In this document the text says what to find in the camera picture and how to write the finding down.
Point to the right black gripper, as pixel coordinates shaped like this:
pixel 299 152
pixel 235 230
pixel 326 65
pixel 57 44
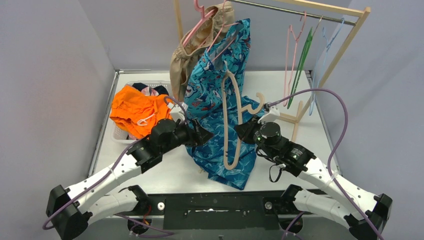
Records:
pixel 244 131

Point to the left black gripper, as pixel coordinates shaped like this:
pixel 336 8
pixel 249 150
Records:
pixel 195 135

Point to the navy blue shorts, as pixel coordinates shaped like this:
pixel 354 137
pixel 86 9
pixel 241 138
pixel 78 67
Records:
pixel 160 88

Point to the pink shark print shorts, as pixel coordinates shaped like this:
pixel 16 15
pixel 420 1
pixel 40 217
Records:
pixel 147 91

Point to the orange shorts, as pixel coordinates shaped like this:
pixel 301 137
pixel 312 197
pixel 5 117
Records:
pixel 136 113

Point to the light blue wire hanger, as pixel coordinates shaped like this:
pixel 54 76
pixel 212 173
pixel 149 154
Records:
pixel 317 73

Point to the pink wire hanger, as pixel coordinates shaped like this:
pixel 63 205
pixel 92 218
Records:
pixel 290 59

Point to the green plastic hanger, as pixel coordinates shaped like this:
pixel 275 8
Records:
pixel 303 56

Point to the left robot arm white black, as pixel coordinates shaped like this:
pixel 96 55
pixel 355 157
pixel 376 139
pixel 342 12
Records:
pixel 70 210

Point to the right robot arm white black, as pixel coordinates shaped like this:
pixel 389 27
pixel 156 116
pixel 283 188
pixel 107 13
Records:
pixel 363 213

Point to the light blue shark shorts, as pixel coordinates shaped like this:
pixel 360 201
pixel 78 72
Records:
pixel 208 79

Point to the beige shorts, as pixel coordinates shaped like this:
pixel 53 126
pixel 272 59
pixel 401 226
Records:
pixel 184 59

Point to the pink plastic hanger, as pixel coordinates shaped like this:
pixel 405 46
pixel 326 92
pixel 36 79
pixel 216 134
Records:
pixel 204 16

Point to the thin pink hanger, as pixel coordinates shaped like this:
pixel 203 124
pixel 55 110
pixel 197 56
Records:
pixel 224 29

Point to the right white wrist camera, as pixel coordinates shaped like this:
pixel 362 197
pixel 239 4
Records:
pixel 271 113

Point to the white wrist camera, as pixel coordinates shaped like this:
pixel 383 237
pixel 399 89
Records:
pixel 271 113
pixel 176 112

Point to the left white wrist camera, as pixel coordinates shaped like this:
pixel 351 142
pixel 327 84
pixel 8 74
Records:
pixel 176 112

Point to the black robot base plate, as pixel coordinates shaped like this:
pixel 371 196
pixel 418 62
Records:
pixel 218 210

